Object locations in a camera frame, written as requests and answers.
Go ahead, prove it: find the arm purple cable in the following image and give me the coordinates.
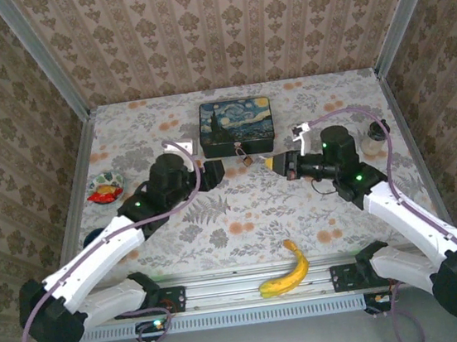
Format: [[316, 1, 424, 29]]
[[306, 93, 457, 342], [0, 136, 224, 342]]

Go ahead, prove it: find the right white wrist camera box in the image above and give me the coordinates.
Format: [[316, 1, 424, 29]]
[[291, 121, 315, 158]]

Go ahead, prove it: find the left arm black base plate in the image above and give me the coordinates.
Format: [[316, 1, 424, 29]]
[[113, 284, 188, 321]]

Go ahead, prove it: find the white slotted cable duct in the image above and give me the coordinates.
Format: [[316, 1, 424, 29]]
[[83, 292, 366, 342]]

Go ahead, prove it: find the yellow banana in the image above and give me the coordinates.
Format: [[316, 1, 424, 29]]
[[253, 237, 314, 300]]

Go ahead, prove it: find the aluminium frame corner post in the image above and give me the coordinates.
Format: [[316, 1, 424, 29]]
[[0, 0, 93, 131], [364, 0, 457, 79]]

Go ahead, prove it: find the starry night painted tin box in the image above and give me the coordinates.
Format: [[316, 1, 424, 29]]
[[196, 94, 278, 161]]

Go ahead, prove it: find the small brass padlock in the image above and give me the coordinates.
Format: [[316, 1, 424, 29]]
[[236, 142, 255, 169]]

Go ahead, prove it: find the floral patterned tablecloth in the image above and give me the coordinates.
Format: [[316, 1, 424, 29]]
[[50, 61, 449, 290]]

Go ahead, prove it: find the red snack packet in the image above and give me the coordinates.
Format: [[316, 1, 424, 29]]
[[85, 182, 126, 205]]

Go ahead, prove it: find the clear bottle with black lid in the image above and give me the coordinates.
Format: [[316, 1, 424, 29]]
[[358, 119, 392, 157]]

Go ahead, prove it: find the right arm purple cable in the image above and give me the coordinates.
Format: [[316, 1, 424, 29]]
[[306, 93, 457, 342]]

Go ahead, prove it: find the aluminium front mounting rail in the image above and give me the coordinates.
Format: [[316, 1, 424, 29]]
[[75, 243, 435, 326]]

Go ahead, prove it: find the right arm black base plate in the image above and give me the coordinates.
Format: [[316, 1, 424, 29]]
[[329, 260, 377, 292]]

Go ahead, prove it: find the small black electronics board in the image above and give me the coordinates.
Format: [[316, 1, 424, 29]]
[[133, 317, 175, 342], [362, 290, 397, 316]]

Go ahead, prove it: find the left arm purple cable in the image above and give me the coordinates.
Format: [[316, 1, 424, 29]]
[[0, 136, 224, 342]]

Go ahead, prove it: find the dark blue mug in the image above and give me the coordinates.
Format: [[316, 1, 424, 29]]
[[80, 226, 108, 248]]

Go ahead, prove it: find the leaf-patterned bowl with teal rim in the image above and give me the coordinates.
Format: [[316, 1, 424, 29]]
[[88, 170, 128, 205]]

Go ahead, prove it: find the aluminium frame side rail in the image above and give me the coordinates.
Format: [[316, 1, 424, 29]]
[[374, 65, 457, 253], [41, 116, 115, 284]]

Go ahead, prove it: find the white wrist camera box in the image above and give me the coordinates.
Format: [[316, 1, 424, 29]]
[[173, 138, 199, 158], [291, 121, 315, 158]]

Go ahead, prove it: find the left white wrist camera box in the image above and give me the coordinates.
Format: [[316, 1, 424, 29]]
[[173, 138, 199, 158]]

